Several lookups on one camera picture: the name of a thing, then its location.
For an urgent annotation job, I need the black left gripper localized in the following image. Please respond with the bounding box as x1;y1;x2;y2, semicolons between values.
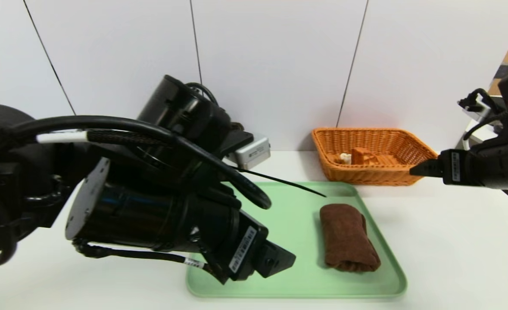
184;193;296;285

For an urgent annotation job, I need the light green plastic tray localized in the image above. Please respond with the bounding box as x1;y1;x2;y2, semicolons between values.
186;182;407;298

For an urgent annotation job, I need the brown towel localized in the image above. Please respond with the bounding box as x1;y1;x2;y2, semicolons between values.
320;204;382;273

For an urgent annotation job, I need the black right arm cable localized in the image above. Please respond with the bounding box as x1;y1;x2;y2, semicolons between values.
458;88;506;143

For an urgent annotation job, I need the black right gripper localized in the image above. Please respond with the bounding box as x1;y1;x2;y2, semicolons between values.
409;143;508;189

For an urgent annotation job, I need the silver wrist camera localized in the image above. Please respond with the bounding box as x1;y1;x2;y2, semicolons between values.
219;129;271;171
458;97;493;124

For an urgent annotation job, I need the toy fruit tart slice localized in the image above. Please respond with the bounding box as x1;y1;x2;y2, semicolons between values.
339;147;392;167

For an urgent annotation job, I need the white background table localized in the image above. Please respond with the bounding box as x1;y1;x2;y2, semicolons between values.
463;96;502;147

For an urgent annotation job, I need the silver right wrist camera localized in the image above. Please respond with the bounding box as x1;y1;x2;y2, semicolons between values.
458;97;493;124

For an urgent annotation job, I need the orange wicker basket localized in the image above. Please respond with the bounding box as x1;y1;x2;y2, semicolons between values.
311;127;439;186

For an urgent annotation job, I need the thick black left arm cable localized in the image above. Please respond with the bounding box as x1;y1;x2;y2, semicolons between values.
0;115;272;210

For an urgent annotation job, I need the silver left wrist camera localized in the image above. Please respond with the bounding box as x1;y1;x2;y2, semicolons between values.
219;129;271;171

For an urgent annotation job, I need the thin black labelled gripper cable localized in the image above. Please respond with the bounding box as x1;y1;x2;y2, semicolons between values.
73;239;220;280

